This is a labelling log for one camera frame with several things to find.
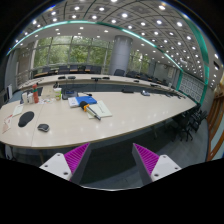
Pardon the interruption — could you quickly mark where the black office chair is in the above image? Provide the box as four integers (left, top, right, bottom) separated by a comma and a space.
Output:
176, 111, 202, 142

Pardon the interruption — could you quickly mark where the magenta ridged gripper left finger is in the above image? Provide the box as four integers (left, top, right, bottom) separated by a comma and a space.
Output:
40, 143, 91, 184

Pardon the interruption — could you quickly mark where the red drink bottle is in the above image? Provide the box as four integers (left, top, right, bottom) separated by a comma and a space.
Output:
32, 84, 39, 103

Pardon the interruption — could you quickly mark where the black oval mouse pad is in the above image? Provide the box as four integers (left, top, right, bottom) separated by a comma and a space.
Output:
18, 111, 34, 127

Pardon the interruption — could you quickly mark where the blue notebook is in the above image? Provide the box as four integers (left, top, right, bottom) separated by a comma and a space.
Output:
75, 96, 97, 105

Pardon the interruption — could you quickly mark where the white paper sheet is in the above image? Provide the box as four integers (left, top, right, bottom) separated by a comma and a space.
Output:
13, 105, 23, 116

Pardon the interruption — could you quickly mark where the red and white booklet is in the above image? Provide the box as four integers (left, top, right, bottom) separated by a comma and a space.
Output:
2, 116, 12, 133

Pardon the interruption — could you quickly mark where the large grey round pillar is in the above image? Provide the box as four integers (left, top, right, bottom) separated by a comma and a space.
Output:
109, 35, 133, 75

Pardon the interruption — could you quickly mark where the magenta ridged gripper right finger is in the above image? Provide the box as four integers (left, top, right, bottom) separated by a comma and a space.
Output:
132, 143, 181, 185

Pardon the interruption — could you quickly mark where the black computer mouse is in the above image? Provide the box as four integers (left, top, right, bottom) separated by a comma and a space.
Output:
37, 124, 50, 132

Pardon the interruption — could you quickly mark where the white cup with green label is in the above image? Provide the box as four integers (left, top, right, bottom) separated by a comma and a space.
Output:
54, 88, 62, 100

